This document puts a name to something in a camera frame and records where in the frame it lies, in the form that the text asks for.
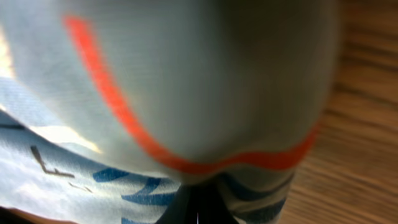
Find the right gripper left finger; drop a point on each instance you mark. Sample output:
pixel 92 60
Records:
pixel 182 209

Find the light blue t-shirt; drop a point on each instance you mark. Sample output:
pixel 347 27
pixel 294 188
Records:
pixel 109 107

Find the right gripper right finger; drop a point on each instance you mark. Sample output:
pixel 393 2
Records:
pixel 211 207

